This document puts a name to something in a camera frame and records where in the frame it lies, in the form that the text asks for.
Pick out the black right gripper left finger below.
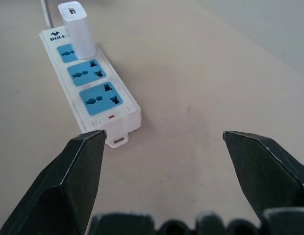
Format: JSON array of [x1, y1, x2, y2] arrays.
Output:
[[0, 129, 108, 235]]

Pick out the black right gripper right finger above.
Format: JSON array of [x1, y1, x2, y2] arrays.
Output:
[[222, 130, 304, 225]]

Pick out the white power strip cable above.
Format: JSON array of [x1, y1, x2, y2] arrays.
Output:
[[40, 0, 54, 29]]

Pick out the white USB charger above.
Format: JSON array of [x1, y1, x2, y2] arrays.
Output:
[[58, 1, 98, 60]]

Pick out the white power strip blue sockets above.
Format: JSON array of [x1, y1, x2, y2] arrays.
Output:
[[39, 25, 142, 149]]

